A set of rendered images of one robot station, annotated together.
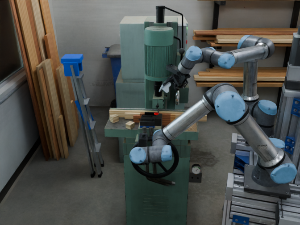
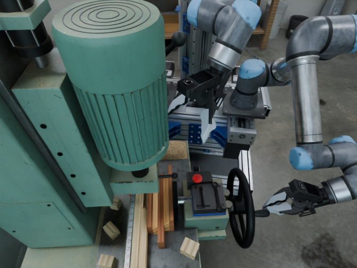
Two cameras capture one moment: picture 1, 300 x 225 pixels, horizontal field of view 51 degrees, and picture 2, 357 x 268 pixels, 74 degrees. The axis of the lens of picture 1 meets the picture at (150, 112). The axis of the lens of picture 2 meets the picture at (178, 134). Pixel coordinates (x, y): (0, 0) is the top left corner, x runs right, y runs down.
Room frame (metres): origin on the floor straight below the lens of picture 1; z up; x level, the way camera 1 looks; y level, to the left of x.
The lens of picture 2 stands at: (1.87, 0.35, 1.65)
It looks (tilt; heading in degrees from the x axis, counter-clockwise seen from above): 47 degrees down; 262
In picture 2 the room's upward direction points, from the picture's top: straight up
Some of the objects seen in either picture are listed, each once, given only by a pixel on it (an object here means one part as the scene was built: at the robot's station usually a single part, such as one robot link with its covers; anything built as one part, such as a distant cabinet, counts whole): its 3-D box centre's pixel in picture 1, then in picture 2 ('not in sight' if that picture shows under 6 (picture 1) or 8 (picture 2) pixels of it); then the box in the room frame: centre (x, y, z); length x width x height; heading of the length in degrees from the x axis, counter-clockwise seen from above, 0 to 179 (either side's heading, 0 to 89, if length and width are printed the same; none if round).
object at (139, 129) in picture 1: (150, 130); (203, 204); (1.74, 0.00, 0.92); 0.15 x 0.13 x 0.09; 85
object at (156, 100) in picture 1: (158, 100); (135, 178); (1.95, -0.06, 1.03); 0.14 x 0.07 x 0.09; 175
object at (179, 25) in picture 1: (181, 35); not in sight; (2.23, -0.22, 1.40); 0.10 x 0.06 x 0.16; 175
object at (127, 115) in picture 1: (165, 116); (146, 184); (1.92, -0.10, 0.92); 0.55 x 0.02 x 0.04; 85
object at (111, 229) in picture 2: not in sight; (111, 230); (2.06, 0.00, 0.82); 0.04 x 0.03 x 0.04; 132
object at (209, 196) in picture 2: (151, 119); (205, 191); (1.73, -0.01, 0.99); 0.13 x 0.11 x 0.06; 85
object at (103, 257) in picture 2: not in sight; (107, 262); (2.07, 0.10, 0.82); 0.05 x 0.03 x 0.04; 163
